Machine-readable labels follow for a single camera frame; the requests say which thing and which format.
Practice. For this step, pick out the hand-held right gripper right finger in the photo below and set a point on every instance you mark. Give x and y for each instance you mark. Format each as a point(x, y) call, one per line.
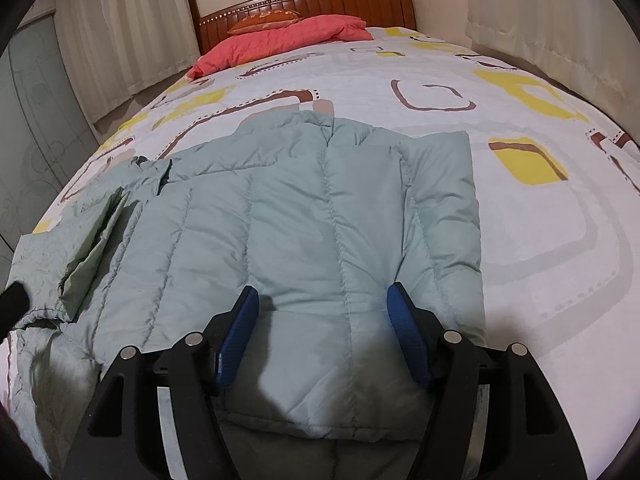
point(407, 330)

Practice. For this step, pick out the wardrobe with frosted glass doors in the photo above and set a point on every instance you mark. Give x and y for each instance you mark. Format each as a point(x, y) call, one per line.
point(35, 110)

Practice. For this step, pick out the orange pillow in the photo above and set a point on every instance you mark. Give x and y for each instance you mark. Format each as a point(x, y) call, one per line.
point(265, 21)

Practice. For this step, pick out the white patterned bed sheet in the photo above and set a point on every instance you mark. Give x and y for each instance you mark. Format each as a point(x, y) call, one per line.
point(525, 260)

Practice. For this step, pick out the light green puffer jacket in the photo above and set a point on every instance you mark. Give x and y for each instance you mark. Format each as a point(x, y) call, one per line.
point(300, 220)

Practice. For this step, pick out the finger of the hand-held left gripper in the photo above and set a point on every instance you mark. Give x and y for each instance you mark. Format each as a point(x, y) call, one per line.
point(12, 305)

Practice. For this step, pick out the brown wooden headboard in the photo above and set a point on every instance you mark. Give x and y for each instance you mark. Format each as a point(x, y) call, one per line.
point(350, 0)

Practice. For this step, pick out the white pleated curtain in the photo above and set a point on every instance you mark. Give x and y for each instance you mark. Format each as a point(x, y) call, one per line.
point(125, 20)
point(540, 10)

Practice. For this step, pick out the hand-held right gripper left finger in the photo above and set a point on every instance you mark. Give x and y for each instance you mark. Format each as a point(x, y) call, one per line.
point(240, 330)

